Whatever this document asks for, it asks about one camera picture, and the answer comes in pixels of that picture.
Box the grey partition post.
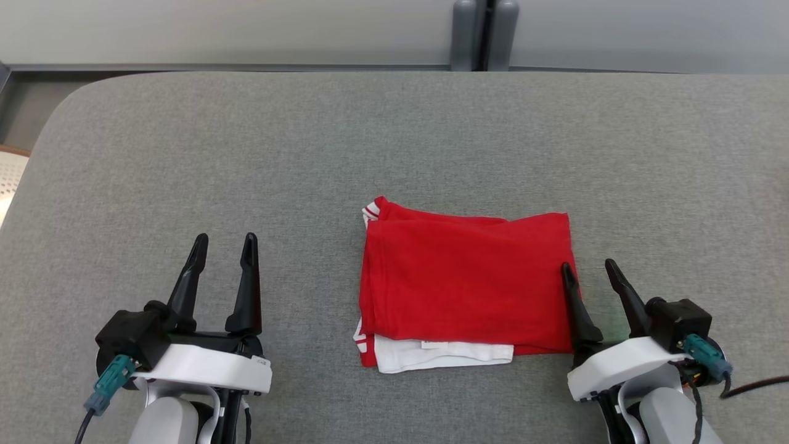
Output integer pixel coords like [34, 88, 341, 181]
[451, 0, 520, 72]

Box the grey fabric sofa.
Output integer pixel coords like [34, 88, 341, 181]
[0, 71, 789, 444]

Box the black right camera cable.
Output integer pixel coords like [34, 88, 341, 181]
[718, 373, 789, 398]

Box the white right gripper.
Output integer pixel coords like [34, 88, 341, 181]
[561, 258, 686, 401]

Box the teal left camera connector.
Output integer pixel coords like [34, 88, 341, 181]
[84, 355, 136, 414]

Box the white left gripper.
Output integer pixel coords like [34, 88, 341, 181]
[133, 232, 272, 394]

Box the teal camera connector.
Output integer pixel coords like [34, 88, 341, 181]
[84, 355, 136, 414]
[681, 333, 734, 380]

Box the red and white basketball jersey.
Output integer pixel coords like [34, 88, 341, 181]
[353, 196, 580, 374]

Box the teal right camera connector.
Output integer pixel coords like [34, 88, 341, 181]
[681, 333, 734, 380]

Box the black left camera cable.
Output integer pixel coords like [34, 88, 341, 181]
[74, 407, 96, 444]

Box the black camera cable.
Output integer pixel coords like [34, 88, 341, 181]
[74, 407, 96, 444]
[718, 373, 789, 398]

